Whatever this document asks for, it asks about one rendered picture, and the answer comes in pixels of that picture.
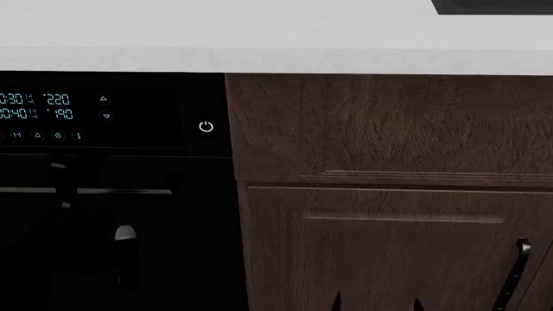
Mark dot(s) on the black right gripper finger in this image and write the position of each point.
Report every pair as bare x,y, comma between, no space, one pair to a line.
417,305
337,303

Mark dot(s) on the dark wood drawer front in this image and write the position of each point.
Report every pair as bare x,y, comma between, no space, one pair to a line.
389,129

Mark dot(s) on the black dishwasher control panel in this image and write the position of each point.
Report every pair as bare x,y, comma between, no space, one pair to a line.
142,113

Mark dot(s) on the dark wood cabinet door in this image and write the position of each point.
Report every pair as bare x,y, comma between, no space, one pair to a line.
380,252
542,288

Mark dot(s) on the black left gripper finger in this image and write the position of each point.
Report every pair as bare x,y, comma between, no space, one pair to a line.
65,181

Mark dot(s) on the black kitchen sink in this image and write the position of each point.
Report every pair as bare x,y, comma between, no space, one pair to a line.
497,6

